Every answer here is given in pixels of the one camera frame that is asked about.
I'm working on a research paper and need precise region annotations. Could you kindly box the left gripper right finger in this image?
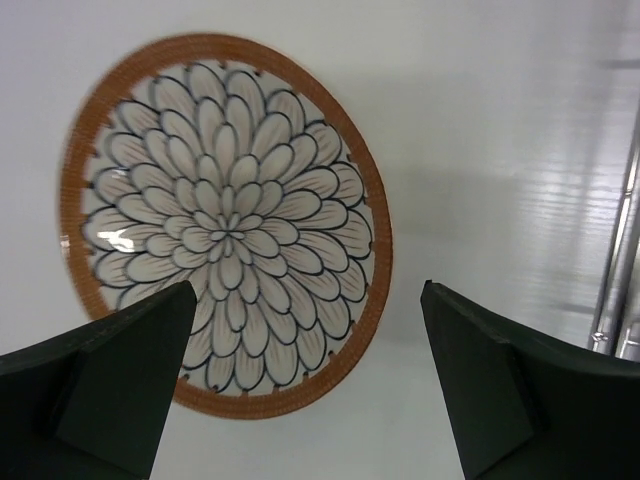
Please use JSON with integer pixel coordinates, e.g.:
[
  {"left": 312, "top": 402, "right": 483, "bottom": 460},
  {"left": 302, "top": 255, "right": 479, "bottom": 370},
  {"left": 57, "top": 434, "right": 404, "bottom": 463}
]
[{"left": 421, "top": 280, "right": 639, "bottom": 479}]

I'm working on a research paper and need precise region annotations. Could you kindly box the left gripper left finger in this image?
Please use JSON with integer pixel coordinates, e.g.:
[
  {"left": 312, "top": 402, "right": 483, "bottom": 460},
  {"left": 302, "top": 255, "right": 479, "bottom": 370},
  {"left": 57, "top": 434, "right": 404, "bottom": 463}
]
[{"left": 1, "top": 281, "right": 197, "bottom": 479}]

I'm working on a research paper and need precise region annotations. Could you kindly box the floral brown-rim plate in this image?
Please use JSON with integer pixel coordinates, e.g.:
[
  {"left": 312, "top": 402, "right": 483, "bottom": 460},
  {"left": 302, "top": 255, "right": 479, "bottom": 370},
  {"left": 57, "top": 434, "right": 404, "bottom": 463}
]
[{"left": 58, "top": 33, "right": 393, "bottom": 420}]

